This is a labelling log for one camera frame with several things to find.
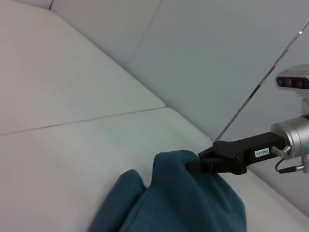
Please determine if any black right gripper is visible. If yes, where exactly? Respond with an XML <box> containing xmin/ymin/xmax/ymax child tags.
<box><xmin>187</xmin><ymin>131</ymin><xmax>289</xmax><ymax>175</ymax></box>

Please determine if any teal blue shirt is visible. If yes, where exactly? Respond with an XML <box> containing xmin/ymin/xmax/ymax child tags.
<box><xmin>88</xmin><ymin>149</ymin><xmax>247</xmax><ymax>232</ymax></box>

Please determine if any metal right wrist connector plug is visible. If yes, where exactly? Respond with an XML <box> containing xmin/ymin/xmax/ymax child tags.
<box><xmin>270</xmin><ymin>145</ymin><xmax>292</xmax><ymax>158</ymax></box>

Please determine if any dark right wrist cable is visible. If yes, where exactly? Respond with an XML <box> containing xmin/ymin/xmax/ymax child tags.
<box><xmin>274</xmin><ymin>156</ymin><xmax>288</xmax><ymax>171</ymax></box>

